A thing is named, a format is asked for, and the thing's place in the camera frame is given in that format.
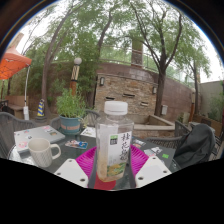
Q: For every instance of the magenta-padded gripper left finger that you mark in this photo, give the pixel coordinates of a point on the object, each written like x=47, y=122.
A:
x=70, y=171

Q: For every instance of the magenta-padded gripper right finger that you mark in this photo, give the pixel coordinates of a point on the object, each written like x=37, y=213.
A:
x=151, y=170

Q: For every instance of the clear white-capped drink bottle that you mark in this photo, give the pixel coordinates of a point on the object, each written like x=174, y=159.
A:
x=113, y=146

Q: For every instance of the colourful printed card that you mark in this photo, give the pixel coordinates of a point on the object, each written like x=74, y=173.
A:
x=76, y=144

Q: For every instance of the white ribbed mug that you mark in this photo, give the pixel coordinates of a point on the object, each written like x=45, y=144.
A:
x=40, y=153

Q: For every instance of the white printed paper sheet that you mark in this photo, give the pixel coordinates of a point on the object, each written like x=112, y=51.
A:
x=88, y=132

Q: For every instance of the silver laptop with stickers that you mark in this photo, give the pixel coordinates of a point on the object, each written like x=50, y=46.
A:
x=36, y=135

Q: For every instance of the black jacket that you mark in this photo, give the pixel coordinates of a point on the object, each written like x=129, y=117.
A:
x=196, y=146

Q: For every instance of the green plant in teal pot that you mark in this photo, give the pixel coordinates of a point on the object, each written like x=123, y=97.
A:
x=70, y=106

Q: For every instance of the blue yellow striped cone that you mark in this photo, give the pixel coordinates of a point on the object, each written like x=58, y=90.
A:
x=40, y=109

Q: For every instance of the dark-trunk tree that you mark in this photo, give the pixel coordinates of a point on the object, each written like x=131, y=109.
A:
x=160, y=93

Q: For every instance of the leaning grey-trunk tree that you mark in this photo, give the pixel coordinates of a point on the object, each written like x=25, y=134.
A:
x=46, y=80

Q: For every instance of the orange patio umbrella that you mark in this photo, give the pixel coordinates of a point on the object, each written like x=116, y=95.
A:
x=13, y=63

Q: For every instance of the striped globe lamp post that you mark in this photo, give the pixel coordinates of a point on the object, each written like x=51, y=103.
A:
x=75, y=75

